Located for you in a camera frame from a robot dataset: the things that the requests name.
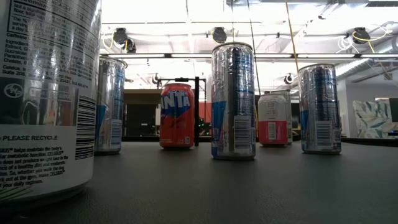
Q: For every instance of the white pink soda can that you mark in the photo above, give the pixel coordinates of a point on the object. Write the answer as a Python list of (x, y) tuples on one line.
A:
[(272, 121)]

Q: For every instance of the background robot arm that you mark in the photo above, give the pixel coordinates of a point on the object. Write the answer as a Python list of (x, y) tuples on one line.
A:
[(203, 125)]

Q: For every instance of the red background panel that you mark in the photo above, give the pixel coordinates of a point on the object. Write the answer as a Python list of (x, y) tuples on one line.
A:
[(205, 109)]

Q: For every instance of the orange Fanta can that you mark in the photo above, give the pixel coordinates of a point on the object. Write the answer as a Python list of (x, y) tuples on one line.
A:
[(177, 121)]

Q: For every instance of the silver blue Red Bull can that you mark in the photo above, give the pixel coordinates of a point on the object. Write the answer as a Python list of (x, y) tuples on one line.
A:
[(320, 109), (110, 109), (233, 99)]

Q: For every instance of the black table mat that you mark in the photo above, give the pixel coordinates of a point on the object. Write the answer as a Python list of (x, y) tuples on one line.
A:
[(217, 186)]

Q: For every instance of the suspended linear ceiling light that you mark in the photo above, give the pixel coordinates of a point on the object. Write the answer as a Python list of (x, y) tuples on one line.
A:
[(326, 55)]

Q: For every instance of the black monitor screen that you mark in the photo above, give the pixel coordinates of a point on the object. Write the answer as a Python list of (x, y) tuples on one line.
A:
[(394, 109)]

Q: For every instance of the wooden shelf with black frame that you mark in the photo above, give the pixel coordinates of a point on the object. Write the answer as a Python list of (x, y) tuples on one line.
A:
[(141, 96)]

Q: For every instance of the silver ventilation duct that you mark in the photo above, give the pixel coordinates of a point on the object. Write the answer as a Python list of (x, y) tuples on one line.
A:
[(357, 62)]

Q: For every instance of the patterned wall panel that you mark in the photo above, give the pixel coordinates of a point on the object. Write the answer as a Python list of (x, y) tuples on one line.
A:
[(371, 119)]

